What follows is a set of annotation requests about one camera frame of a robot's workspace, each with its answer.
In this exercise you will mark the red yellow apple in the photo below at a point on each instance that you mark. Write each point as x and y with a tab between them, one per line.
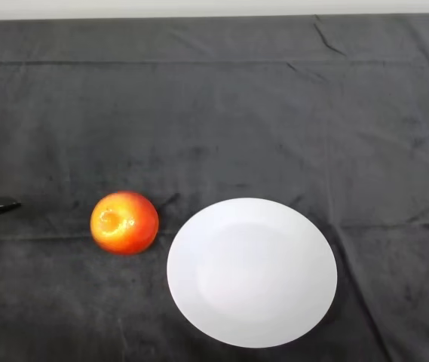
124	223

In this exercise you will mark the white round plate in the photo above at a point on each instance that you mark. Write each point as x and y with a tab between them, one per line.
252	272

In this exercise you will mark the black cloth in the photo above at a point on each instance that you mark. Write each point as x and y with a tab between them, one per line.
214	113

